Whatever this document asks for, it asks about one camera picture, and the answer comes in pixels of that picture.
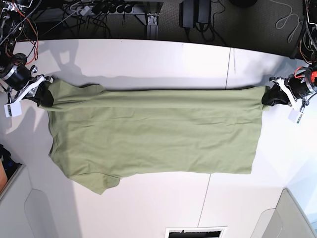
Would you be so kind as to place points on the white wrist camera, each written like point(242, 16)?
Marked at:
point(13, 109)
point(295, 116)

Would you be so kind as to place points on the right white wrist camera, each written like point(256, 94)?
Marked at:
point(13, 109)

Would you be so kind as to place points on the metal table leg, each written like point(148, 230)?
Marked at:
point(152, 27)

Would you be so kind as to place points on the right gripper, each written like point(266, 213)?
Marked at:
point(19, 77)

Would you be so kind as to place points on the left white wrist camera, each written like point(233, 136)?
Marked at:
point(295, 116)

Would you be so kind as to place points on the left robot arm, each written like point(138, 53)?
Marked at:
point(307, 43)

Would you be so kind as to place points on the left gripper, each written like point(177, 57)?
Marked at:
point(292, 91)

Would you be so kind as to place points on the green t-shirt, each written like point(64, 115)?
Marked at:
point(101, 136)

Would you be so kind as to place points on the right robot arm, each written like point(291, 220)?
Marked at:
point(19, 47)

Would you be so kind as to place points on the black multi-socket power strip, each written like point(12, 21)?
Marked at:
point(101, 8)

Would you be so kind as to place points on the black power brick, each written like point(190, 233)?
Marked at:
point(195, 14)

